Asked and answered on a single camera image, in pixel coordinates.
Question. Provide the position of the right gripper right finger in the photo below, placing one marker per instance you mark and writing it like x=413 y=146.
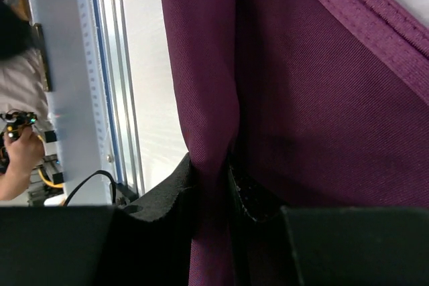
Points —
x=276 y=244

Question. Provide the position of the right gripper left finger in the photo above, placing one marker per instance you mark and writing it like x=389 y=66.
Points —
x=145 y=243

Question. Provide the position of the purple cloth napkin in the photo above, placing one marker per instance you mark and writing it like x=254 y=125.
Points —
x=321 y=102

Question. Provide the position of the person in background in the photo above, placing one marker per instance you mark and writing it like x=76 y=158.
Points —
x=21 y=89

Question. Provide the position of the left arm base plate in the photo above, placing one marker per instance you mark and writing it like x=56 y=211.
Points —
x=121 y=195

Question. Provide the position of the white slotted cable duct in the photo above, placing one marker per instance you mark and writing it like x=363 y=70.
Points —
x=95 y=78

